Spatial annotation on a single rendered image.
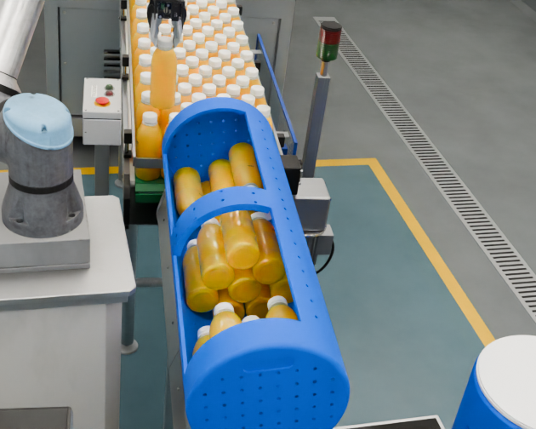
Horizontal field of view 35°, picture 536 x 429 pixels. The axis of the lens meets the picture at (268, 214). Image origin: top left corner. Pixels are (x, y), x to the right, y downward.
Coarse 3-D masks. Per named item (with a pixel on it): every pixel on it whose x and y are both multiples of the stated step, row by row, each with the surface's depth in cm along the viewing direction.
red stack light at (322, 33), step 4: (320, 28) 249; (320, 32) 249; (324, 32) 247; (328, 32) 247; (332, 32) 247; (336, 32) 247; (340, 32) 249; (320, 36) 249; (324, 36) 248; (328, 36) 247; (332, 36) 247; (336, 36) 248; (340, 36) 250; (320, 40) 250; (324, 40) 248; (328, 40) 248; (332, 40) 248; (336, 40) 249; (328, 44) 249; (332, 44) 249
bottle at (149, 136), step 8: (144, 128) 227; (152, 128) 227; (160, 128) 230; (136, 136) 230; (144, 136) 227; (152, 136) 228; (160, 136) 229; (136, 144) 232; (144, 144) 228; (152, 144) 229; (160, 144) 231; (136, 152) 232; (144, 152) 230; (152, 152) 230; (160, 152) 233; (136, 168) 234; (144, 176) 234; (152, 176) 234
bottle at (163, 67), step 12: (168, 48) 222; (156, 60) 223; (168, 60) 222; (156, 72) 224; (168, 72) 224; (156, 84) 226; (168, 84) 226; (156, 96) 228; (168, 96) 228; (168, 108) 230
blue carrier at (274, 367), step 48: (192, 144) 214; (240, 192) 174; (288, 192) 187; (288, 240) 166; (192, 336) 170; (240, 336) 141; (288, 336) 141; (192, 384) 142; (240, 384) 142; (288, 384) 144; (336, 384) 146
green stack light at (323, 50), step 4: (320, 44) 250; (324, 44) 249; (336, 44) 250; (316, 48) 252; (320, 48) 250; (324, 48) 250; (328, 48) 249; (332, 48) 249; (336, 48) 250; (316, 52) 253; (320, 52) 251; (324, 52) 250; (328, 52) 250; (332, 52) 250; (336, 52) 251; (316, 56) 253; (320, 56) 252; (324, 56) 251; (328, 56) 251; (332, 56) 251; (336, 56) 252
